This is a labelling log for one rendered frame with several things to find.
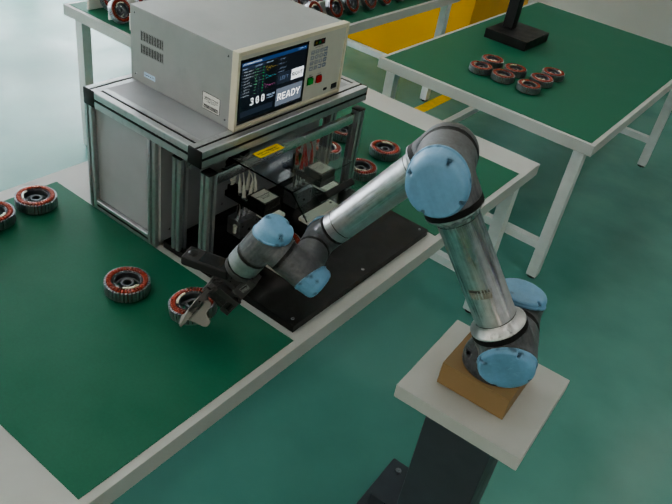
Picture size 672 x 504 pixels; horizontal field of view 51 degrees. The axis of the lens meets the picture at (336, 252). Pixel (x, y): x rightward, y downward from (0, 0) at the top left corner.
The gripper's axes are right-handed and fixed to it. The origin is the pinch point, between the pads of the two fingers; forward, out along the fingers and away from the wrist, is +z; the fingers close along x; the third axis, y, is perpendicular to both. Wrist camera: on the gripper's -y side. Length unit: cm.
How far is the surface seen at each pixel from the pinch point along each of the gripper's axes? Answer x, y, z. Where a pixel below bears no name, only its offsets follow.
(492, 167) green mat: 126, 56, -23
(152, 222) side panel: 24.9, -21.1, 10.8
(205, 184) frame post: 21.1, -16.1, -14.0
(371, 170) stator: 93, 20, -8
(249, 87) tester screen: 37, -23, -33
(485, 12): 423, 41, 15
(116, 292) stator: 0.4, -15.5, 13.0
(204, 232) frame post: 19.9, -8.8, -2.7
